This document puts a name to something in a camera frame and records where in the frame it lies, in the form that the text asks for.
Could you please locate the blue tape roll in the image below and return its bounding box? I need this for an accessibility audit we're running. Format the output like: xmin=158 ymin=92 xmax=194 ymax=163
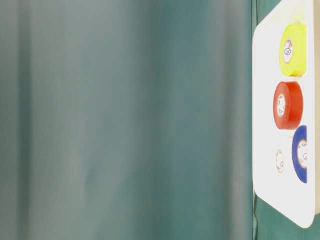
xmin=292 ymin=125 xmax=308 ymax=184

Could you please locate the red tape roll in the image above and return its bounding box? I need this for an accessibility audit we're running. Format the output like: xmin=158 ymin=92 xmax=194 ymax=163
xmin=273 ymin=81 xmax=304 ymax=130

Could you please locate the white plastic tray case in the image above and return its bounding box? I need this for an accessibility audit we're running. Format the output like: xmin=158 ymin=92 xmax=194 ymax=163
xmin=252 ymin=0 xmax=320 ymax=228

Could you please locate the white tape roll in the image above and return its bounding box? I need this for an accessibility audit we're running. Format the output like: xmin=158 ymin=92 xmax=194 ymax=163
xmin=271 ymin=147 xmax=293 ymax=180

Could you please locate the yellow tape roll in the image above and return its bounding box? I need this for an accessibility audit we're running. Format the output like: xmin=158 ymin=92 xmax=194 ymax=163
xmin=279 ymin=24 xmax=307 ymax=77

